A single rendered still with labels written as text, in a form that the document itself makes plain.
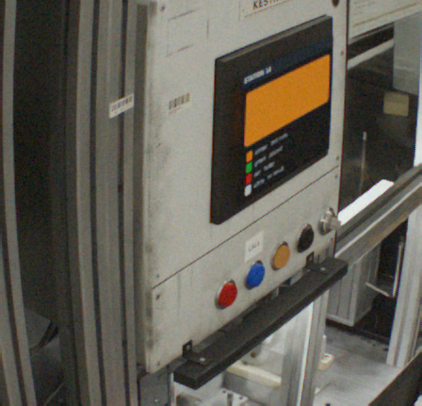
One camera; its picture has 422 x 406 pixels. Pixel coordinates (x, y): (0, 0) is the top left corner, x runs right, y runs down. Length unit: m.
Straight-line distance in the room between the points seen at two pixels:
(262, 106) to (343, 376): 0.94
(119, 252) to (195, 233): 0.12
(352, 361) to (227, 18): 1.09
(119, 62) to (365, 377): 1.17
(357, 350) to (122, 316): 1.02
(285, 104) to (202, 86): 0.15
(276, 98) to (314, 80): 0.09
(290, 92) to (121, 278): 0.31
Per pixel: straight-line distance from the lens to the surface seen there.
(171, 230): 1.35
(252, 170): 1.41
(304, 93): 1.47
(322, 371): 2.16
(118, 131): 1.24
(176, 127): 1.30
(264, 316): 1.54
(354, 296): 2.32
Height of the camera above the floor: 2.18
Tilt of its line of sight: 26 degrees down
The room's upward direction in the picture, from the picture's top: 2 degrees clockwise
